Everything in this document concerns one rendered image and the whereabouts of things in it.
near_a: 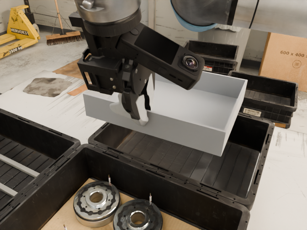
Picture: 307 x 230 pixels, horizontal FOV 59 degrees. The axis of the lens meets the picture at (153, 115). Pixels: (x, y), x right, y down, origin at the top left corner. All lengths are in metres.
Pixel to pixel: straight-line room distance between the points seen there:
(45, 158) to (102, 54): 0.49
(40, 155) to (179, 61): 0.57
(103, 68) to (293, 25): 0.24
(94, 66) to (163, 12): 3.04
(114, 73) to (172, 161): 0.44
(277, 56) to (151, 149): 2.34
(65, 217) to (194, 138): 0.36
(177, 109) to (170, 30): 2.89
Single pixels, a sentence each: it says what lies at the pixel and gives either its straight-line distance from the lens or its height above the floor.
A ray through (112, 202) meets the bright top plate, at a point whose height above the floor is 0.86.
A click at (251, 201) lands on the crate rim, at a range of 0.57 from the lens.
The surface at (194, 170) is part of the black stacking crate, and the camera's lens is 0.74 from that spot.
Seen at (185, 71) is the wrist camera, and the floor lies 1.21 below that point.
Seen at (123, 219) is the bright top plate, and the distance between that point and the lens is 0.60.
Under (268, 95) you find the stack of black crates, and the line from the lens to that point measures 1.81.
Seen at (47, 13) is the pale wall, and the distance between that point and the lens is 4.45.
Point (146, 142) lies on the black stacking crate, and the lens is 0.81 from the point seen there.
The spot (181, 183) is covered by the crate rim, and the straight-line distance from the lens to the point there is 0.57.
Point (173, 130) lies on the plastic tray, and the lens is 0.46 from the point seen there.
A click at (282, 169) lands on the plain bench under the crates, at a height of 0.70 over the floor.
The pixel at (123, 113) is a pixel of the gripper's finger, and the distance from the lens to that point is 0.45.
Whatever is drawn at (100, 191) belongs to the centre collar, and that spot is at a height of 0.87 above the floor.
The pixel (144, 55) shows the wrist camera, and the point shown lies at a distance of 0.34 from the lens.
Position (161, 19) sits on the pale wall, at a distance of 3.42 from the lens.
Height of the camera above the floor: 1.36
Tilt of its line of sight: 36 degrees down
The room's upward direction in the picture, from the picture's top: straight up
